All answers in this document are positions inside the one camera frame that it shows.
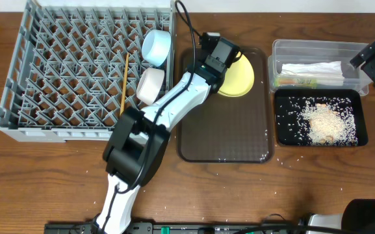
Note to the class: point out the yellow round plate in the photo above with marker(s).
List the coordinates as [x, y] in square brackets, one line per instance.
[239, 79]

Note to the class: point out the white paper napkin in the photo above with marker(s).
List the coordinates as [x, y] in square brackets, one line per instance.
[324, 73]

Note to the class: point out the light blue round bowl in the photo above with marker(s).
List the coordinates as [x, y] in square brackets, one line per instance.
[156, 47]

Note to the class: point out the green orange snack wrapper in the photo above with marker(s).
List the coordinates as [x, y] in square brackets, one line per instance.
[297, 82]

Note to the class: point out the white round bowl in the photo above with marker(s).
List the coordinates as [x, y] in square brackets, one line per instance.
[149, 85]

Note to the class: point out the rice food scraps pile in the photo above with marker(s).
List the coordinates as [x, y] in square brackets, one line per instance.
[316, 121]

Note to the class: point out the wooden chopstick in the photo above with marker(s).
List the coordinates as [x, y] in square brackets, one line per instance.
[124, 86]

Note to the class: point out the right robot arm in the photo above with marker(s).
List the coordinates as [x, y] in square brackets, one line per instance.
[359, 215]

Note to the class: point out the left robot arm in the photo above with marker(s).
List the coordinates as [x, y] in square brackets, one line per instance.
[137, 145]

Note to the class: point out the clear plastic waste bin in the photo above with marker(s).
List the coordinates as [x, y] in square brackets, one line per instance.
[286, 51]

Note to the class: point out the black rectangular waste tray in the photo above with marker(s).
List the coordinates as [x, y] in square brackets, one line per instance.
[361, 129]

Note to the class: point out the dark brown serving tray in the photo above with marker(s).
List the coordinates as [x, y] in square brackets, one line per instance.
[231, 129]

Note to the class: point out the grey plastic dish rack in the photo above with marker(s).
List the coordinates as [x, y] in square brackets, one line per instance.
[66, 73]

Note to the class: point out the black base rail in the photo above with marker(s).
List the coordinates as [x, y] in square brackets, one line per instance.
[149, 228]

